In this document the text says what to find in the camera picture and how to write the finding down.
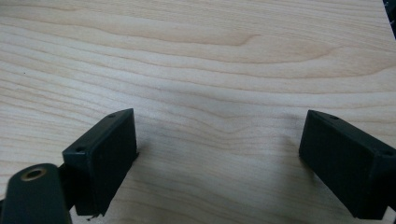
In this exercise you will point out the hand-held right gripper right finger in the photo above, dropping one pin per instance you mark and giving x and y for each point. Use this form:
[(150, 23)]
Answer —
[(345, 168)]

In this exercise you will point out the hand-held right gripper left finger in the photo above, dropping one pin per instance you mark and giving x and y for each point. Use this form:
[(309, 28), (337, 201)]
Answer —
[(102, 161)]

